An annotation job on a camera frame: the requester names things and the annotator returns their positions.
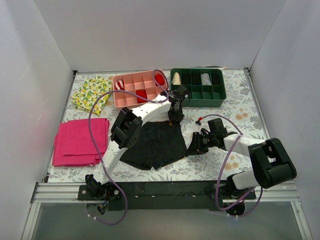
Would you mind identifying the black striped underwear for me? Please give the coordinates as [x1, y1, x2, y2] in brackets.
[120, 120, 187, 170]

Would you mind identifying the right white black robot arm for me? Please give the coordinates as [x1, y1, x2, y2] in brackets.
[186, 118, 297, 199]

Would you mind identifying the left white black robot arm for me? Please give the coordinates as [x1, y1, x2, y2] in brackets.
[85, 85, 190, 200]

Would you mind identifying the cream rolled cloth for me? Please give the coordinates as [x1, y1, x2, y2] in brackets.
[171, 72, 181, 85]

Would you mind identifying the red rolled cloth back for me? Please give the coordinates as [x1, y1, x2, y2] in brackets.
[154, 74, 165, 86]

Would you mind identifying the red rolled cloth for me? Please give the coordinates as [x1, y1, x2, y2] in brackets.
[135, 89, 148, 104]
[154, 74, 165, 86]

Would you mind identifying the green divided organizer box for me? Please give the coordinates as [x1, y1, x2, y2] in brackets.
[170, 67, 227, 108]

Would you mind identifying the grey rolled cloth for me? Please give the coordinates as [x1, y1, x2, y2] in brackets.
[201, 73, 212, 86]

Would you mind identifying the pink divided organizer box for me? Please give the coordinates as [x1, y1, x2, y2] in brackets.
[112, 70, 169, 109]

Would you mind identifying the red rolled cloth front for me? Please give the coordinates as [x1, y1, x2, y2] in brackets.
[135, 89, 148, 104]

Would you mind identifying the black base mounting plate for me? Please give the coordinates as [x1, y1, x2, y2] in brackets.
[77, 181, 257, 212]

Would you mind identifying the red white striped rolled sock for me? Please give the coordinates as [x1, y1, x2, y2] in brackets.
[114, 80, 125, 91]

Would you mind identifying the lemon print folded cloth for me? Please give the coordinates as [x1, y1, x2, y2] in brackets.
[72, 76, 113, 112]

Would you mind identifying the magenta folded cloth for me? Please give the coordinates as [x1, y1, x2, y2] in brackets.
[52, 118, 110, 167]

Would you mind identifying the aluminium frame rail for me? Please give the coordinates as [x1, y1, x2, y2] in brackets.
[22, 181, 312, 240]

